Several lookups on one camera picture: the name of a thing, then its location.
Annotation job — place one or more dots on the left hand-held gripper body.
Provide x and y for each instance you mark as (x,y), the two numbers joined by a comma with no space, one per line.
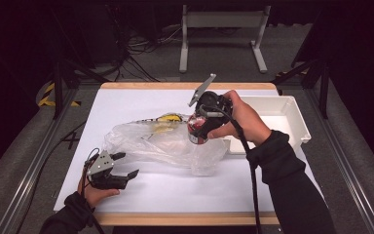
(102,164)

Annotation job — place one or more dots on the black yellow striped tape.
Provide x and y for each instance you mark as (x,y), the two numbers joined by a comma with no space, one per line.
(47,97)

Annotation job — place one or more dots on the grey metal stand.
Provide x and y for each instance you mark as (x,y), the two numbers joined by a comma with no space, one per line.
(224,19)

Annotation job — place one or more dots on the clear printed plastic bag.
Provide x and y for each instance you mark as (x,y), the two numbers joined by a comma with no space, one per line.
(149,146)

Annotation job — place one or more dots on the person's left hand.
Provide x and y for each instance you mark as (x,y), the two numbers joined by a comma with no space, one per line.
(94,195)

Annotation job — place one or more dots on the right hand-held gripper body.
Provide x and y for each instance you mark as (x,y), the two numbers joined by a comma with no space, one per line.
(214,104)

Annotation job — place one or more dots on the black metal stand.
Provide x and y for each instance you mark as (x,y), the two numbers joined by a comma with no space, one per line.
(58,87)
(324,87)

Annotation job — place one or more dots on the aluminium rail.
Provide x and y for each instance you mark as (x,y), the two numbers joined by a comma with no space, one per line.
(347,169)
(29,175)

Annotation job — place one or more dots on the white plastic tray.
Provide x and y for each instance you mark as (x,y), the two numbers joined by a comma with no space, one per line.
(272,120)

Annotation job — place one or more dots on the person's right hand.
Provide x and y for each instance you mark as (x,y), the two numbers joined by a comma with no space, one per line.
(246,120)

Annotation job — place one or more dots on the red drink can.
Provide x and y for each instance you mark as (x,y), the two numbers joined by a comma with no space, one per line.
(194,130)

